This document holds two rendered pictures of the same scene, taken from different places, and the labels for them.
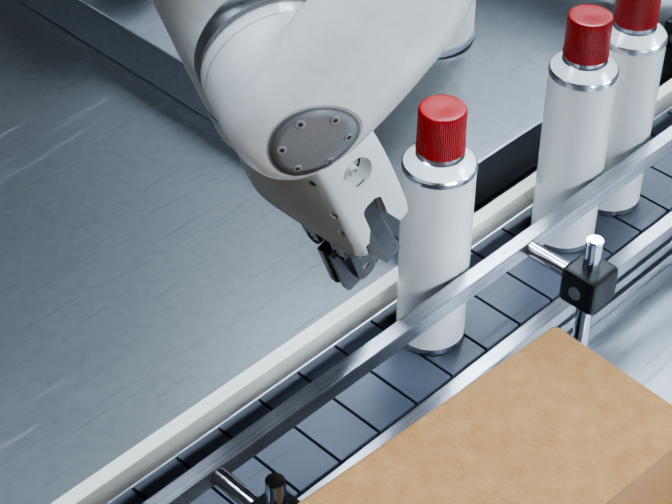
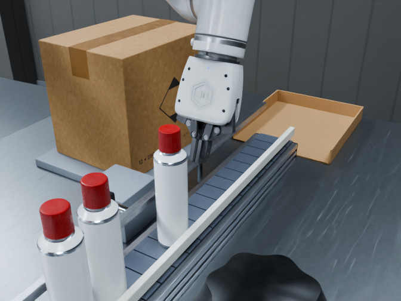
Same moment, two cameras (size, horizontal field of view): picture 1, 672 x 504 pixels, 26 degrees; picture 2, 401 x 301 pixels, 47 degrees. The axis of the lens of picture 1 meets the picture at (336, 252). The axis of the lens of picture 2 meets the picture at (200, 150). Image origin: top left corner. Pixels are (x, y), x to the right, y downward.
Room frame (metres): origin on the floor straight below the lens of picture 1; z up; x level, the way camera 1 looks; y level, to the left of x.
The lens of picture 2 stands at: (1.38, -0.17, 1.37)
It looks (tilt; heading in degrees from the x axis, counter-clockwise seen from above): 28 degrees down; 166
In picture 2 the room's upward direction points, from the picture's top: straight up
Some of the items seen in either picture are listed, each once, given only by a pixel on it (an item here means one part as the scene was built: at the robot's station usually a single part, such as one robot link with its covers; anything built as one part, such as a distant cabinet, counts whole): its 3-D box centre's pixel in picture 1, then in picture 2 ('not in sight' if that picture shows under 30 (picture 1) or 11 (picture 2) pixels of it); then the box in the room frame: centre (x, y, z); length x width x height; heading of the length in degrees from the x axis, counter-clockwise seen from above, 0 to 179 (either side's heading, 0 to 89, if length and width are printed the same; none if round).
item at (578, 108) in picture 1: (575, 130); (102, 245); (0.90, -0.18, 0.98); 0.05 x 0.05 x 0.20
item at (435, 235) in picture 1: (435, 226); (171, 187); (0.79, -0.07, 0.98); 0.05 x 0.05 x 0.20
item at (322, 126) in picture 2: not in sight; (300, 122); (0.35, 0.36, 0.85); 0.30 x 0.26 x 0.04; 135
